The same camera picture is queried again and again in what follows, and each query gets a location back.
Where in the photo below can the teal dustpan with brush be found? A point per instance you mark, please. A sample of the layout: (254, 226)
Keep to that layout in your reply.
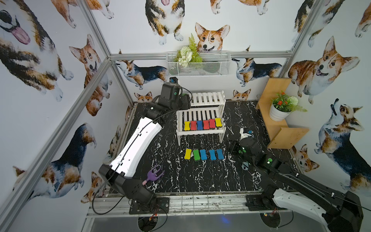
(245, 166)

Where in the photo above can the yellow eraser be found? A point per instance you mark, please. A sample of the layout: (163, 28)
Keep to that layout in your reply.
(218, 123)
(186, 125)
(188, 153)

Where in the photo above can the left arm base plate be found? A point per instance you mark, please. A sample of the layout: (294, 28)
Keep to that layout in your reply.
(158, 205)

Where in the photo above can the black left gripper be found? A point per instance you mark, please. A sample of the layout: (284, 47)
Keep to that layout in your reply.
(184, 101)

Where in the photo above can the white wooden two-tier shelf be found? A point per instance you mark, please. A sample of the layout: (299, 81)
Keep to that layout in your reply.
(204, 106)

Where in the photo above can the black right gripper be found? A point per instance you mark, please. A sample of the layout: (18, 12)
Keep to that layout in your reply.
(242, 135)

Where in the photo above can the white plant pot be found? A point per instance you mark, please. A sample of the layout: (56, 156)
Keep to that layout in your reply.
(277, 115)

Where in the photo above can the wooden corner shelf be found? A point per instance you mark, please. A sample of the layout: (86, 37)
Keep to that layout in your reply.
(281, 135)

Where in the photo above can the artificial fern and flowers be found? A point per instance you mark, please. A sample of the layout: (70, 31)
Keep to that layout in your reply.
(188, 54)

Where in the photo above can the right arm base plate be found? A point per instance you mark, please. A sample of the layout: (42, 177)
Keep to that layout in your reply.
(259, 202)

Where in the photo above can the light blue eraser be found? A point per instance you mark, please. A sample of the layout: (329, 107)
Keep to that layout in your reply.
(220, 154)
(203, 154)
(212, 155)

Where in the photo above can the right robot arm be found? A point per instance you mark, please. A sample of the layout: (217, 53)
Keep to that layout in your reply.
(337, 211)

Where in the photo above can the red eraser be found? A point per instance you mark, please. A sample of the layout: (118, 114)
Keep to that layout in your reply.
(193, 125)
(206, 125)
(212, 124)

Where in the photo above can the green potted plant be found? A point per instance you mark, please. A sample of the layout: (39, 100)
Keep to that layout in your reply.
(287, 104)

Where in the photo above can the white wire wall basket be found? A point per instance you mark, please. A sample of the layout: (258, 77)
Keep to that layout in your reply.
(208, 64)

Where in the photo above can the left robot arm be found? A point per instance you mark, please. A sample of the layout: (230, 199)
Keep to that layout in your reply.
(119, 173)

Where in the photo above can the purple pink garden fork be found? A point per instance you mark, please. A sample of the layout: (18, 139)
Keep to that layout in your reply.
(154, 174)

